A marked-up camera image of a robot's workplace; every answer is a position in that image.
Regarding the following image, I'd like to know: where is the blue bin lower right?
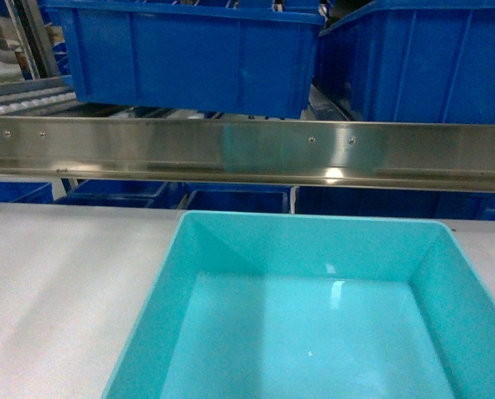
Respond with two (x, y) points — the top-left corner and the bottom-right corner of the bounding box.
(295, 186), (495, 221)

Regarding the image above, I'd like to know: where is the large blue bin centre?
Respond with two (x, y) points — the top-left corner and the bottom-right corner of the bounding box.
(46, 1), (324, 118)

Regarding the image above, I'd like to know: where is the teal plastic bin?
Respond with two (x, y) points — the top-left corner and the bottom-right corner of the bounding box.
(102, 211), (495, 398)

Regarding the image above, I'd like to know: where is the blue bin lower centre-left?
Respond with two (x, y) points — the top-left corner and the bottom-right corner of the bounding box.
(54, 180), (185, 209)

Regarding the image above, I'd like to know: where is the blue bin lower left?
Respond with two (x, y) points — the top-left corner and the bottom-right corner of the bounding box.
(0, 182), (54, 204)

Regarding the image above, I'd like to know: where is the roller conveyor track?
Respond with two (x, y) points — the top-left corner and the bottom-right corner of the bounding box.
(0, 77), (76, 116)

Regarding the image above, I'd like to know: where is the stainless steel shelf rail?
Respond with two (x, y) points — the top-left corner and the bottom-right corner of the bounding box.
(0, 116), (495, 192)

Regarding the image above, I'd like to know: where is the blue bin lower centre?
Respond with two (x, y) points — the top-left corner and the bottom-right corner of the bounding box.
(184, 184), (292, 214)

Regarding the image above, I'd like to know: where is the blue bin upper right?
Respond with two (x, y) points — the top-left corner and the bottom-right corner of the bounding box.
(313, 1), (495, 125)

